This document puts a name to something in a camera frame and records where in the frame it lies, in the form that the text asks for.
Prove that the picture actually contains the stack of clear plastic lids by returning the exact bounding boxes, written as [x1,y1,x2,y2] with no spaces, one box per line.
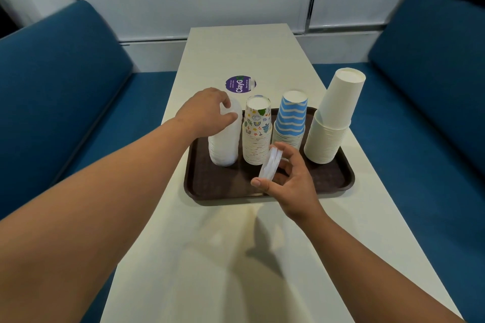
[259,146,289,180]

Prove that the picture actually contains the person's right forearm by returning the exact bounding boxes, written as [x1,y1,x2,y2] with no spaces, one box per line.
[294,207,467,323]

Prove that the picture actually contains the dark brown serving tray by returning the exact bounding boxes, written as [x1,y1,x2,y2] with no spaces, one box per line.
[184,106,356,206]

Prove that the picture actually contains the round purple sticker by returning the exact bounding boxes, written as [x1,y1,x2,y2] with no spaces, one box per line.
[225,75,257,94]

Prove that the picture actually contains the person's right hand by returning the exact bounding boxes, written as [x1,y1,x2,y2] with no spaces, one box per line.
[250,141,327,223]

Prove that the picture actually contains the stack of translucent plastic cups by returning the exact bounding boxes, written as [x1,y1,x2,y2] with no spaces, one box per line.
[208,93,243,167]

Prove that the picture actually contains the person's left forearm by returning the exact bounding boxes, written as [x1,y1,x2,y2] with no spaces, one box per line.
[0,117,196,323]

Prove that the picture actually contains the blue upholstered sofa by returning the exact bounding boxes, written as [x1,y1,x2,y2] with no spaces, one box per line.
[312,0,485,323]
[0,0,179,323]

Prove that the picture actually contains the person's left hand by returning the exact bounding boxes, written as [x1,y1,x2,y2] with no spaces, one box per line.
[174,87,239,141]

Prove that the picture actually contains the stack of plain white paper cups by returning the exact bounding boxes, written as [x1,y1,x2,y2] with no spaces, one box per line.
[303,68,367,165]

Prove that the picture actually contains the stack of colourful patterned paper cups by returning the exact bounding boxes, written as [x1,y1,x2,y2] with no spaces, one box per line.
[242,95,273,166]

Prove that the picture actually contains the stack of blue striped paper cups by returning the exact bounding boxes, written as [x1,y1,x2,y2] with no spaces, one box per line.
[272,90,308,151]

